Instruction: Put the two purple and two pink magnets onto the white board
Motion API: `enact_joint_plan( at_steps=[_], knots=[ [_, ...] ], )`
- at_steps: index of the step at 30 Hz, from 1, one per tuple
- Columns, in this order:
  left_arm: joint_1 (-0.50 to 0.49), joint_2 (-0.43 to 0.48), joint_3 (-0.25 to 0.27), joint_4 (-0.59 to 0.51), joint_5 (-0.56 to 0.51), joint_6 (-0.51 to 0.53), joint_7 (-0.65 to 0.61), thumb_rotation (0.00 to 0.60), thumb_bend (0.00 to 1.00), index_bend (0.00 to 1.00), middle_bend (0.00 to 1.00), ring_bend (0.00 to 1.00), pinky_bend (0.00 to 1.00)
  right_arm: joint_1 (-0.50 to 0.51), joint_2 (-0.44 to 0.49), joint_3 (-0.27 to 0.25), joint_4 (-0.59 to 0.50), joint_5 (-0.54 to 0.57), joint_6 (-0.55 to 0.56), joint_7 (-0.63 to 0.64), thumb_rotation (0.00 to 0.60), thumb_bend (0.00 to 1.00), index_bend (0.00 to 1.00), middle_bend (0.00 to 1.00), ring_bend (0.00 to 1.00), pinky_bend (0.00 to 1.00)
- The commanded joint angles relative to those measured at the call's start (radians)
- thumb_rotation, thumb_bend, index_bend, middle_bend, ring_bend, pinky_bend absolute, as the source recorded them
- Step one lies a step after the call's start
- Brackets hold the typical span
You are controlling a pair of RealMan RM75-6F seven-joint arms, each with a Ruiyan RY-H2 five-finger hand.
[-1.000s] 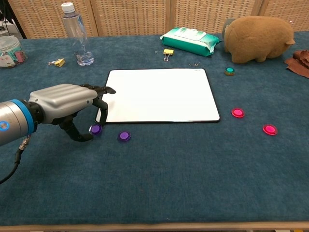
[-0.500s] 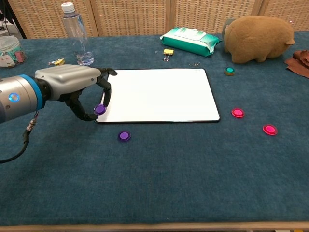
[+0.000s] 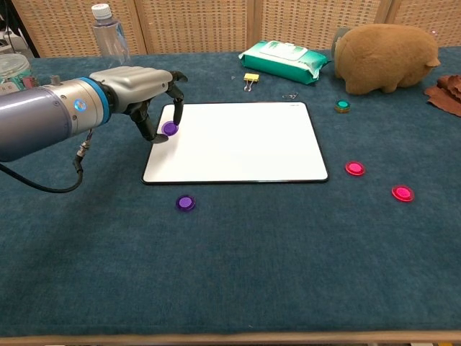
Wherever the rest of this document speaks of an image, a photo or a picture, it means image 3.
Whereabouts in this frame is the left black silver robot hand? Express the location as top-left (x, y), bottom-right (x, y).
top-left (89, 66), bottom-right (189, 144)

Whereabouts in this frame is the pink round magnet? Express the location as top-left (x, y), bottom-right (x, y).
top-left (344, 161), bottom-right (366, 177)
top-left (391, 185), bottom-right (416, 203)

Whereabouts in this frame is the white board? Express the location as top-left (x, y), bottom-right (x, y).
top-left (140, 102), bottom-right (329, 186)

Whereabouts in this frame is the clear plastic water bottle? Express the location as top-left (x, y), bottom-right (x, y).
top-left (91, 3), bottom-right (131, 68)

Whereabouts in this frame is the woven folding screen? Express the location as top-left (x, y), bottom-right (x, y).
top-left (10, 0), bottom-right (461, 58)

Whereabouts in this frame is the yellow binder clip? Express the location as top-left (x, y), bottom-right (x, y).
top-left (243, 73), bottom-right (260, 92)

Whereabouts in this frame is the clear jar of binder clips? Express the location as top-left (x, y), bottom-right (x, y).
top-left (0, 53), bottom-right (40, 96)

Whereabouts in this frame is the green wet wipes pack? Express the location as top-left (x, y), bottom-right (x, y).
top-left (238, 40), bottom-right (332, 86)

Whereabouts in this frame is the blue felt table cover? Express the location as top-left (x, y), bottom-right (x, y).
top-left (0, 45), bottom-right (461, 338)

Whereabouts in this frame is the brown plush toy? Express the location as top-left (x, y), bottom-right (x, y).
top-left (334, 23), bottom-right (442, 96)

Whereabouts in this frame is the brown suede cloth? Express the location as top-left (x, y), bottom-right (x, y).
top-left (424, 74), bottom-right (461, 117)

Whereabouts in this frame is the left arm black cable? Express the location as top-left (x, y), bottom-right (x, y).
top-left (0, 128), bottom-right (95, 195)

